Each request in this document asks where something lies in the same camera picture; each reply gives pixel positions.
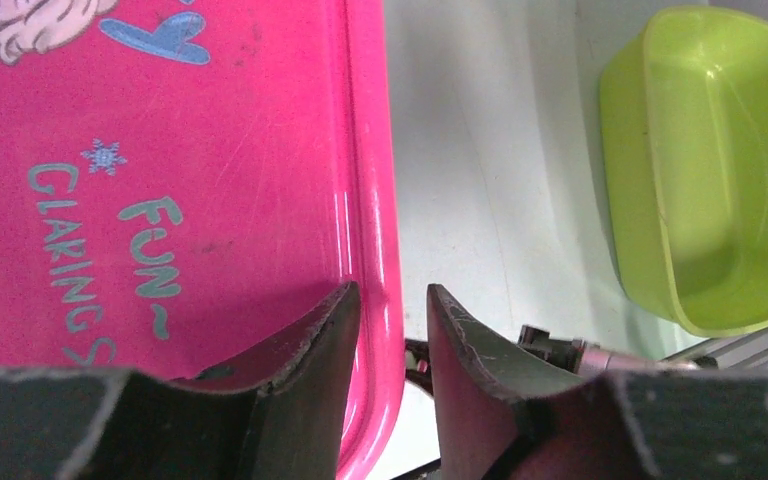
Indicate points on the pink and teal kids suitcase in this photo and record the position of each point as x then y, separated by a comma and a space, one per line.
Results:
181, 180

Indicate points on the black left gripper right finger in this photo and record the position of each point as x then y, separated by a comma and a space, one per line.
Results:
503, 413

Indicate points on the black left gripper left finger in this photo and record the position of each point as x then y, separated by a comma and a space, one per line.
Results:
275, 411

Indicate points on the green plastic bin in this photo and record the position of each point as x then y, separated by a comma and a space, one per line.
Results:
684, 127

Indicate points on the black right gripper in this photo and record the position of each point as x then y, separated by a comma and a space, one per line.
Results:
562, 353

